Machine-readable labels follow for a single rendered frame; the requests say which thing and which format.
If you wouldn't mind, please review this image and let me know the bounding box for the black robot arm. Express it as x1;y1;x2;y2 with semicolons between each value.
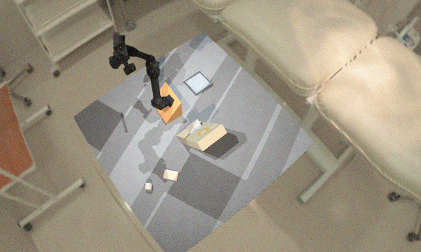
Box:
109;35;174;110

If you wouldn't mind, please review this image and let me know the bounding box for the beige flat panel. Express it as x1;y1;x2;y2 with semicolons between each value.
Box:
177;121;227;151

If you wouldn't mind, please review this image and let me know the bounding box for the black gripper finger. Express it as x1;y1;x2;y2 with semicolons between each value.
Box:
124;63;135;73
116;45;128;57

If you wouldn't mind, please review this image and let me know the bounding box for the white tissue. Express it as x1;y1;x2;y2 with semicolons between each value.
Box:
186;119;202;134

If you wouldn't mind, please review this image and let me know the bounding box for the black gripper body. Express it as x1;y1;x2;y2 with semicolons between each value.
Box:
113;41;136;75

